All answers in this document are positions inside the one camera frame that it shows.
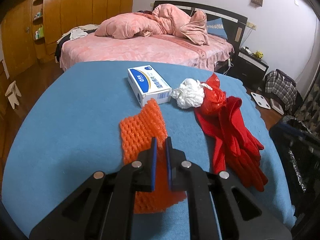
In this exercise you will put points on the white bathroom scale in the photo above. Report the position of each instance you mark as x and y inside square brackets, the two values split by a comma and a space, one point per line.
[260, 101]

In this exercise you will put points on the clothes pile on bed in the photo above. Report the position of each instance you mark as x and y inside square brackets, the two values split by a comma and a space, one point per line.
[73, 34]

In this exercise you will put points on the blue pillow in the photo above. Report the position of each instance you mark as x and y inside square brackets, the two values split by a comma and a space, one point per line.
[216, 28]

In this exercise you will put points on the black trash bin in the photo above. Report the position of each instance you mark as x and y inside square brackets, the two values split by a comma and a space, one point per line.
[298, 150]

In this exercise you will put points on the red plastic bag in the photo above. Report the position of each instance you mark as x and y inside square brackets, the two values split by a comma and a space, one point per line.
[214, 98]

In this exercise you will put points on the red knit gloves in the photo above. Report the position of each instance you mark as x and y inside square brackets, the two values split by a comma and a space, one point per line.
[235, 147]

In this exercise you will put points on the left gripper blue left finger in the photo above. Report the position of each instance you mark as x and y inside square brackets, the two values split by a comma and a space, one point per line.
[153, 150]

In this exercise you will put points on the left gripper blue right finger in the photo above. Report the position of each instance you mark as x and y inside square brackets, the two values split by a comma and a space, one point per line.
[168, 152]

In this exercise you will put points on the book on floor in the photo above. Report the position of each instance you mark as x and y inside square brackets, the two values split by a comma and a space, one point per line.
[276, 106]

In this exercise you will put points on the plaid shirt on chair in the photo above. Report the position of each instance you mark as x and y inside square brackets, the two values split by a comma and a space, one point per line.
[282, 87]

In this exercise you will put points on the wooden wardrobe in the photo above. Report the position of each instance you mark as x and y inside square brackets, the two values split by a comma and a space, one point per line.
[31, 28]

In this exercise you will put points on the yellow plush toy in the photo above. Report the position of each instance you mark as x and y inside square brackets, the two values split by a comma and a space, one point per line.
[258, 55]

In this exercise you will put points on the white tissue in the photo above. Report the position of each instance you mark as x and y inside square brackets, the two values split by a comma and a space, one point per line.
[190, 93]

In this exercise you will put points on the black nightstand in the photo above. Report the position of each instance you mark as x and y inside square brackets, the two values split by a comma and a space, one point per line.
[248, 69]

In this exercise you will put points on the bed with pink sheet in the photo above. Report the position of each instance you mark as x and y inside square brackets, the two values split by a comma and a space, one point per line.
[155, 48]

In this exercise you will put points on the alcohol pads box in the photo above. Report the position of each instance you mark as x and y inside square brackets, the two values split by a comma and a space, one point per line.
[147, 84]

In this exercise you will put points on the dark patterned curtain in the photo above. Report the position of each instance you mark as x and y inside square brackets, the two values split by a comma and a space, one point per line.
[309, 112]

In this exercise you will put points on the pink duvet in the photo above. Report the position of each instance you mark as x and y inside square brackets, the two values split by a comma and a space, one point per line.
[165, 19]

